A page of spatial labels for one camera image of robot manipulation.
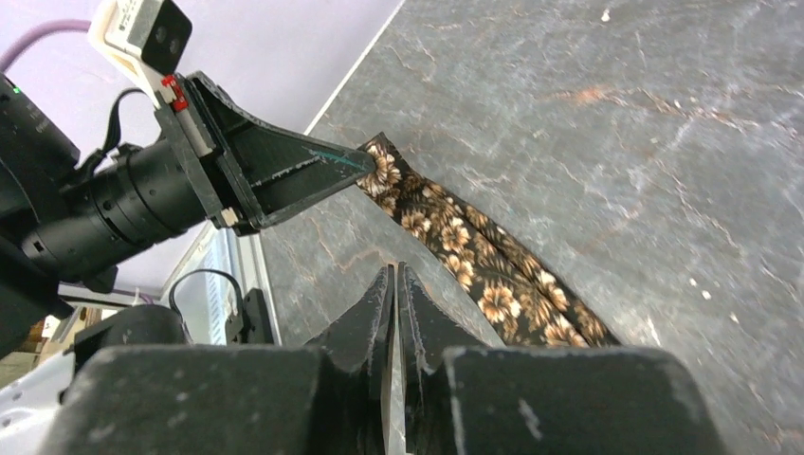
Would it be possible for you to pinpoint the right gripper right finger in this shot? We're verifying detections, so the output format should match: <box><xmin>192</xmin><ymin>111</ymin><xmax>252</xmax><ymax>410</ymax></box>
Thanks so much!
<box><xmin>396</xmin><ymin>264</ymin><xmax>506</xmax><ymax>454</ymax></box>

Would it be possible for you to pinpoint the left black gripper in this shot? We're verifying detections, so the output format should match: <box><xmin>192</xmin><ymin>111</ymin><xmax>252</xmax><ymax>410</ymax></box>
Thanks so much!
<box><xmin>155</xmin><ymin>71</ymin><xmax>376</xmax><ymax>236</ymax></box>

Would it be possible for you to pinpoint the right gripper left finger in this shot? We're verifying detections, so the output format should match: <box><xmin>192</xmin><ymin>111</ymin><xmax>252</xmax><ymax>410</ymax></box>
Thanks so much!
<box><xmin>307</xmin><ymin>265</ymin><xmax>395</xmax><ymax>454</ymax></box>

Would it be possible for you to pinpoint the brown floral tie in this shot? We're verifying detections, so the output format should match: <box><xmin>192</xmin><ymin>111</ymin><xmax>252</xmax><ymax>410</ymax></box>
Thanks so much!
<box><xmin>357</xmin><ymin>134</ymin><xmax>620</xmax><ymax>348</ymax></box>

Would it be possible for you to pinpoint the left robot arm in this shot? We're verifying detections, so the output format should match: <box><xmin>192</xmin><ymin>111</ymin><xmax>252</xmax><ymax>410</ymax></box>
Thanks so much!
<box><xmin>1</xmin><ymin>72</ymin><xmax>376</xmax><ymax>354</ymax></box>

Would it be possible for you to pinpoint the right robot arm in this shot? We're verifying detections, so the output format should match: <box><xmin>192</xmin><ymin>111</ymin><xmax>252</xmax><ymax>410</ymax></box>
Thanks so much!
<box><xmin>1</xmin><ymin>264</ymin><xmax>530</xmax><ymax>454</ymax></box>

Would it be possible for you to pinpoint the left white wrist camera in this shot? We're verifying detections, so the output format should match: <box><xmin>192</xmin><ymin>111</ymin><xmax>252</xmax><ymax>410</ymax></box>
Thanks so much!
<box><xmin>87</xmin><ymin>0</ymin><xmax>192</xmax><ymax>108</ymax></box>

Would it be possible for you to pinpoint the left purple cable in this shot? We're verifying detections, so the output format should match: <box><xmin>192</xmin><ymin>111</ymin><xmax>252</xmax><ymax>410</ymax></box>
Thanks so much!
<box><xmin>0</xmin><ymin>18</ymin><xmax>94</xmax><ymax>73</ymax></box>

